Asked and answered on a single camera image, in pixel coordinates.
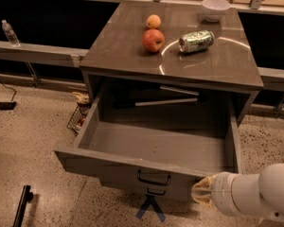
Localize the orange fruit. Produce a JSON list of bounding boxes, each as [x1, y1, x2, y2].
[[147, 14, 161, 29]]

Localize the red apple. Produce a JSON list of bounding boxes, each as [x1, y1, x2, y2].
[[142, 28, 165, 53]]

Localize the grey metal rail shelf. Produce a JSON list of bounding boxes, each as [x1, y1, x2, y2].
[[0, 41, 88, 67]]

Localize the grey top drawer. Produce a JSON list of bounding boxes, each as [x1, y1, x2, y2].
[[55, 85, 242, 187]]

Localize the white bowl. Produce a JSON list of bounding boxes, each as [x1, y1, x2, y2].
[[201, 0, 231, 22]]

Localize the lower drawer with black handle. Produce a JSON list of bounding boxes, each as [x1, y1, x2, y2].
[[100, 179, 192, 202]]

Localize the black power adapter with cable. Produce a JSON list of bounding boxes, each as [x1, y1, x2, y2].
[[0, 88, 17, 111]]

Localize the green soda can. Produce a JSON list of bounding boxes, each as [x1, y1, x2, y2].
[[179, 30, 215, 53]]

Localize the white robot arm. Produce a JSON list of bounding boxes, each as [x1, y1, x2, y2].
[[191, 164, 284, 222]]

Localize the black bar on floor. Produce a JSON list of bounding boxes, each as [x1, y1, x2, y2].
[[12, 185, 34, 227]]

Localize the grey cabinet with glossy top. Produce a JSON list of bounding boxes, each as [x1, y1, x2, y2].
[[80, 1, 263, 122]]

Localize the clear plastic water bottle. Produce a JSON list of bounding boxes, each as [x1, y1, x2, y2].
[[2, 20, 20, 47]]

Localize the wire basket with items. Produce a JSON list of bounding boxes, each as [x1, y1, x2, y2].
[[67, 92, 91, 134]]

